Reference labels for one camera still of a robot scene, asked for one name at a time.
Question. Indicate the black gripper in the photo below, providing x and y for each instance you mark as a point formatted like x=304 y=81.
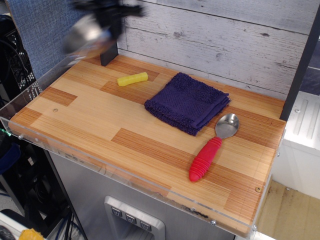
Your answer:
x=109 y=13

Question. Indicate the steel pot with two handles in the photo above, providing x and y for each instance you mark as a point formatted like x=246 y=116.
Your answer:
x=87 y=39

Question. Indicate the folded purple cloth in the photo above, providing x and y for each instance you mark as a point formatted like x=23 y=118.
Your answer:
x=187 y=104

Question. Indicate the yellow plastic corn piece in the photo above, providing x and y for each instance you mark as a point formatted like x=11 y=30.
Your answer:
x=132 y=79

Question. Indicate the black plastic crate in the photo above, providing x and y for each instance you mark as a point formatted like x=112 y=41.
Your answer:
x=16 y=73

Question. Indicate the clear acrylic edge guard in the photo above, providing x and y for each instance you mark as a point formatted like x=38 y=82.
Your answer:
x=103 y=142

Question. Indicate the grey dispenser button panel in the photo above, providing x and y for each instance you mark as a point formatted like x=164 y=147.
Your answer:
x=130 y=223

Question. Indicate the yellow black object bottom left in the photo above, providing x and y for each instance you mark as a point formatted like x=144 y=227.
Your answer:
x=27 y=234

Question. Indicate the dark left upright post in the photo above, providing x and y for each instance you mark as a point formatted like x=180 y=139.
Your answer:
x=109 y=51

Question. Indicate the dark upright post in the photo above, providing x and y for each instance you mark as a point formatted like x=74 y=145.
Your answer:
x=302 y=67
x=109 y=51

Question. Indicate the spoon with red handle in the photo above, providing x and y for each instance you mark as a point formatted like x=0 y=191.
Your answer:
x=226 y=127

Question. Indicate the dark right upright post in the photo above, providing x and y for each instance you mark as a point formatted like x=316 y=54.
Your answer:
x=302 y=67

